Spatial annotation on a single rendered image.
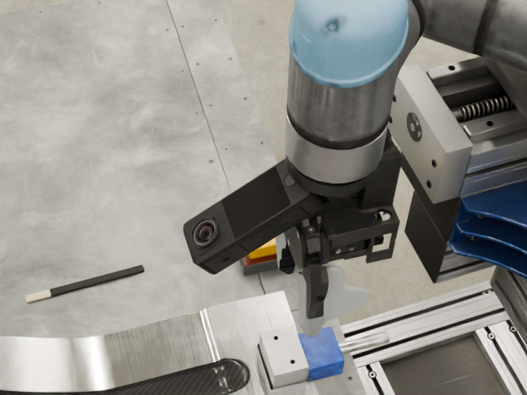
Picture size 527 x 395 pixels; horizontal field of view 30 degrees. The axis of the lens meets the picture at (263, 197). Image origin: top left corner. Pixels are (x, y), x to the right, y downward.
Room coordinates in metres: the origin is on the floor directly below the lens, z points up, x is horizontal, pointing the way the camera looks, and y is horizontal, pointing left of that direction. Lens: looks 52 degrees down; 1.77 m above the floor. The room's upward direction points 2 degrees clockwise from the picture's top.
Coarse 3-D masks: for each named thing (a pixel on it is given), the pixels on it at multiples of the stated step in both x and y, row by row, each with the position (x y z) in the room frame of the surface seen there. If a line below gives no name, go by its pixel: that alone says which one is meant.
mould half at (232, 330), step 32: (192, 320) 0.53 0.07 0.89; (224, 320) 0.53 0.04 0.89; (256, 320) 0.54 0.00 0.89; (288, 320) 0.54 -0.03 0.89; (0, 352) 0.47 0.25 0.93; (32, 352) 0.48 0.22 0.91; (64, 352) 0.49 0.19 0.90; (96, 352) 0.49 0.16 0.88; (128, 352) 0.50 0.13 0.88; (160, 352) 0.50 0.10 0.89; (192, 352) 0.50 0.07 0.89; (224, 352) 0.50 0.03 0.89; (256, 352) 0.50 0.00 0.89; (0, 384) 0.43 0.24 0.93; (32, 384) 0.44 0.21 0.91; (64, 384) 0.45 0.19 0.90; (96, 384) 0.46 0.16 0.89; (128, 384) 0.46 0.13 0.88; (256, 384) 0.46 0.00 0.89
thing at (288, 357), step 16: (272, 336) 0.50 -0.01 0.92; (288, 336) 0.50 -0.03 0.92; (304, 336) 0.51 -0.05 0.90; (320, 336) 0.51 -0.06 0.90; (368, 336) 0.52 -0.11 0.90; (384, 336) 0.52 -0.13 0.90; (272, 352) 0.48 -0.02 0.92; (288, 352) 0.48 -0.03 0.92; (304, 352) 0.49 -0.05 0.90; (320, 352) 0.49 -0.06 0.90; (336, 352) 0.49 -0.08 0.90; (272, 368) 0.46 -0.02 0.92; (288, 368) 0.47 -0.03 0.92; (304, 368) 0.47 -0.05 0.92; (320, 368) 0.48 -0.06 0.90; (336, 368) 0.48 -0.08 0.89; (272, 384) 0.46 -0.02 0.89; (288, 384) 0.46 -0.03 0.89
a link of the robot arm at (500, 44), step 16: (496, 0) 0.53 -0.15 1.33; (512, 0) 0.53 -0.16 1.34; (496, 16) 0.52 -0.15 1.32; (512, 16) 0.52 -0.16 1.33; (480, 32) 0.52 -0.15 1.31; (496, 32) 0.52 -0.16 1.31; (512, 32) 0.51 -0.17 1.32; (480, 48) 0.52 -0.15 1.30; (496, 48) 0.51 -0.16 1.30; (512, 48) 0.51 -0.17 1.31; (512, 64) 0.51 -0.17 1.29
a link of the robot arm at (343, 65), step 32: (320, 0) 0.49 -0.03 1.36; (352, 0) 0.49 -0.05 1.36; (384, 0) 0.49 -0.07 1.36; (320, 32) 0.47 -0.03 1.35; (352, 32) 0.46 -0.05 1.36; (384, 32) 0.47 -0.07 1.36; (416, 32) 0.52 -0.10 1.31; (320, 64) 0.46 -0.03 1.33; (352, 64) 0.46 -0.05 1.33; (384, 64) 0.47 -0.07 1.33; (288, 96) 0.49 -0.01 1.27; (320, 96) 0.46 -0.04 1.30; (352, 96) 0.46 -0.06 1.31; (384, 96) 0.47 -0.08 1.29; (320, 128) 0.46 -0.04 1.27; (352, 128) 0.46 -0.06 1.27; (384, 128) 0.48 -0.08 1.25
